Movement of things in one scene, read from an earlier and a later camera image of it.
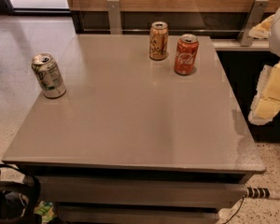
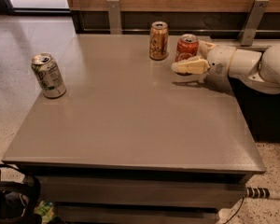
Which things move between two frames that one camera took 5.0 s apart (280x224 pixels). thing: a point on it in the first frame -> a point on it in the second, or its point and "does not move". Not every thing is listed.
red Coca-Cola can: [186, 54] does not move
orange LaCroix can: [159, 40] does not move
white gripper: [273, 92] -> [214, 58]
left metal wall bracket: [114, 14] does not move
